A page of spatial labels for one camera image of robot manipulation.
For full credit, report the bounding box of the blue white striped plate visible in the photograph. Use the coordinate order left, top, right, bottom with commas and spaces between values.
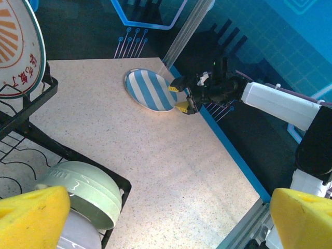
124, 67, 179, 113

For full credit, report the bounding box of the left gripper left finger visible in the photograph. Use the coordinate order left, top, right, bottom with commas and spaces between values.
0, 185, 71, 249

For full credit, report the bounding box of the lilac bowl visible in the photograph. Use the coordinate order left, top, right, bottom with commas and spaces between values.
56, 207, 102, 249

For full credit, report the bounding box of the white plate orange sunburst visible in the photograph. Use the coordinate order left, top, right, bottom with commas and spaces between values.
0, 0, 47, 99

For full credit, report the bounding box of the black wire dish rack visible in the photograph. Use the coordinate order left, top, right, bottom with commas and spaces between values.
0, 62, 132, 249

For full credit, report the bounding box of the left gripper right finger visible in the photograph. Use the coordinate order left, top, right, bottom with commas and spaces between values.
269, 188, 332, 249

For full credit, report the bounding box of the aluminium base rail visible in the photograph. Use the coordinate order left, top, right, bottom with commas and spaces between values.
215, 199, 275, 249

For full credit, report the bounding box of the aluminium enclosure post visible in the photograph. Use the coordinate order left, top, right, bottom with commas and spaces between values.
162, 0, 216, 72

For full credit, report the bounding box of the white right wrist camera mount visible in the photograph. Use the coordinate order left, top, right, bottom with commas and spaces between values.
198, 72, 211, 87

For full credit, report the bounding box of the pale green bowl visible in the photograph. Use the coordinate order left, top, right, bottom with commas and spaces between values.
35, 160, 123, 230

